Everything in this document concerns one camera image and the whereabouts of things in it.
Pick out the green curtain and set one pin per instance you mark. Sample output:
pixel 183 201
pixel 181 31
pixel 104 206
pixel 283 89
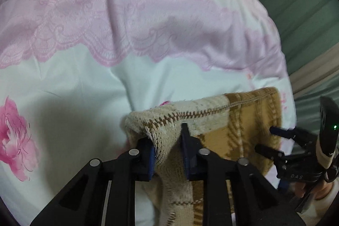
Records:
pixel 299 3
pixel 309 112

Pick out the person's right hand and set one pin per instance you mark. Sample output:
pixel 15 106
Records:
pixel 324 190

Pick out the brown plaid knit sweater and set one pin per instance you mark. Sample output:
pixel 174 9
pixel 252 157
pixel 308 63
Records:
pixel 238 114

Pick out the beige curtain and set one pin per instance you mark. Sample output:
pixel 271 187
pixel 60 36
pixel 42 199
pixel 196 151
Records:
pixel 317 69

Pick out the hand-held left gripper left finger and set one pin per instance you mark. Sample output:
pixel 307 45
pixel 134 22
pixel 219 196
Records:
pixel 148 162

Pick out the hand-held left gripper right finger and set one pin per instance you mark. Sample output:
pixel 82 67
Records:
pixel 188 159

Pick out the person's right forearm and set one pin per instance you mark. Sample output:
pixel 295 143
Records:
pixel 328 211

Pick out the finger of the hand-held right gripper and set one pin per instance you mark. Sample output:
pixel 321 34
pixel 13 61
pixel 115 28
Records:
pixel 270 152
pixel 286 132

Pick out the pink floral duvet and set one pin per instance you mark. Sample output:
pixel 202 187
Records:
pixel 79 56

